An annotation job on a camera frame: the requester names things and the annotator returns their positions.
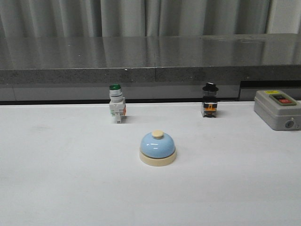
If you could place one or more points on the grey curtain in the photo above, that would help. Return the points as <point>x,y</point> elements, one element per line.
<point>129,18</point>

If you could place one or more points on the blue service bell cream base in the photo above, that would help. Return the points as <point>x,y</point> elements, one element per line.
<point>157,148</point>

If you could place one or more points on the black selector switch orange body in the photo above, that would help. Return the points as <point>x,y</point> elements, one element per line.
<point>209,104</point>

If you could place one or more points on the grey stone counter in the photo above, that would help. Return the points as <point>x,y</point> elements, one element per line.
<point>149,69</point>

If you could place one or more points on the green pushbutton switch white body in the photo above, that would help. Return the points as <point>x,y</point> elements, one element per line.
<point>117,102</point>

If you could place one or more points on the grey control box red button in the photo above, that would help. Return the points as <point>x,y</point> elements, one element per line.
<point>279,110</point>

